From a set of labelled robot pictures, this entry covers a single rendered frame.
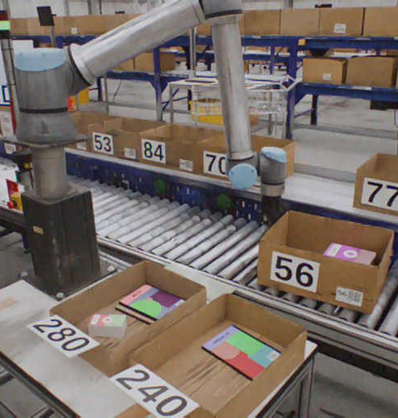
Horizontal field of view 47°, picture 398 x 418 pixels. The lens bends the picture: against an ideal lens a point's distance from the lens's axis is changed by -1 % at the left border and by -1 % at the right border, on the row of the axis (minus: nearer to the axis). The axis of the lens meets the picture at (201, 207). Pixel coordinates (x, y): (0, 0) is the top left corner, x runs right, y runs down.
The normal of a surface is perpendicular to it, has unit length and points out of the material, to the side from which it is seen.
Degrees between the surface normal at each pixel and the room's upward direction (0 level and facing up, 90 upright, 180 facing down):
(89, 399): 0
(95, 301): 89
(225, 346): 0
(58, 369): 0
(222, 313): 89
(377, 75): 90
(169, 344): 89
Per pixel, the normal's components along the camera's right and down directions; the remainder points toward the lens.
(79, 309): 0.76, 0.22
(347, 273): -0.49, 0.35
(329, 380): -0.02, -0.92
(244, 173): -0.02, 0.40
